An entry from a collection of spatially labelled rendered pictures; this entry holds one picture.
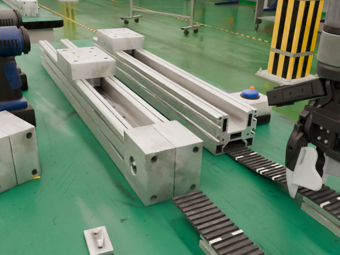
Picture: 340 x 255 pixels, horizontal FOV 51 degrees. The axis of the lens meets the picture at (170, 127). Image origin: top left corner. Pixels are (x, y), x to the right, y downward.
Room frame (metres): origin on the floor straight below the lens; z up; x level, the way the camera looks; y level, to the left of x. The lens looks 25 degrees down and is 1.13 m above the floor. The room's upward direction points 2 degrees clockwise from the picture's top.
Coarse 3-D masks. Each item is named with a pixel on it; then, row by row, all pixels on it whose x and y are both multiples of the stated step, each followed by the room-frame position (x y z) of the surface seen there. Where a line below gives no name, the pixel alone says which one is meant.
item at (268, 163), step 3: (261, 162) 0.58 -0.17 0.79; (264, 162) 0.58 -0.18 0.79; (267, 162) 0.58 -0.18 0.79; (270, 162) 0.58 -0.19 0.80; (273, 162) 0.58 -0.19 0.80; (249, 165) 0.57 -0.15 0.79; (252, 165) 0.57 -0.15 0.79; (255, 165) 0.57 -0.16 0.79; (258, 165) 0.57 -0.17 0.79; (261, 165) 0.57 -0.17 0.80; (264, 165) 0.57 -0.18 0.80; (267, 165) 0.57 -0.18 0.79; (252, 168) 0.56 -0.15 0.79; (255, 168) 0.56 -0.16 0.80; (258, 168) 0.56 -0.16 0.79
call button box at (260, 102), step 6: (234, 96) 0.81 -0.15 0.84; (240, 96) 0.81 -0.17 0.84; (258, 96) 0.81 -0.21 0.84; (264, 96) 0.82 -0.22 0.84; (246, 102) 0.78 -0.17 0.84; (252, 102) 0.78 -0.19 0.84; (258, 102) 0.78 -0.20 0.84; (264, 102) 0.79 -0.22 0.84; (258, 108) 0.78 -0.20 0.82; (264, 108) 0.79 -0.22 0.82; (270, 108) 0.80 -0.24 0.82; (258, 114) 0.78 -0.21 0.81; (264, 114) 0.79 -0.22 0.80; (258, 120) 0.78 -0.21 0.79; (264, 120) 0.79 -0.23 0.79
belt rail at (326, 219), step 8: (304, 200) 0.46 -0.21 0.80; (304, 208) 0.46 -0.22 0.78; (312, 208) 0.45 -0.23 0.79; (320, 208) 0.44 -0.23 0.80; (312, 216) 0.44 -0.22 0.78; (320, 216) 0.43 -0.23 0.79; (328, 216) 0.42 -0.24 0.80; (328, 224) 0.42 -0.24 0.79; (336, 224) 0.42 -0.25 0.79; (336, 232) 0.41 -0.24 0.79
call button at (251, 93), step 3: (243, 90) 0.82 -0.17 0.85; (246, 90) 0.82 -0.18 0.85; (249, 90) 0.82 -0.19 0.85; (252, 90) 0.82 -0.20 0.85; (255, 90) 0.83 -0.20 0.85; (243, 93) 0.81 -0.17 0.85; (246, 93) 0.80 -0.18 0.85; (249, 93) 0.80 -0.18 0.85; (252, 93) 0.80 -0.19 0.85; (255, 93) 0.80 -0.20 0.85; (258, 93) 0.81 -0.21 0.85; (246, 96) 0.80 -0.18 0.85; (249, 96) 0.80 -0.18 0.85; (252, 96) 0.80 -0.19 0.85; (255, 96) 0.80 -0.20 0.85
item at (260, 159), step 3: (261, 156) 0.61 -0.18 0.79; (249, 159) 0.60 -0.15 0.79; (252, 159) 0.60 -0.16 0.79; (255, 159) 0.60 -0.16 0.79; (258, 159) 0.60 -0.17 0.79; (261, 159) 0.60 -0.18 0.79; (264, 159) 0.60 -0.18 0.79; (267, 159) 0.60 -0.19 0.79; (243, 162) 0.58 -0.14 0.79; (246, 162) 0.59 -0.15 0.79; (249, 162) 0.58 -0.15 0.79; (252, 162) 0.58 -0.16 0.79; (255, 162) 0.58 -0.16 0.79; (258, 162) 0.59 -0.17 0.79; (246, 165) 0.58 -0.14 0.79
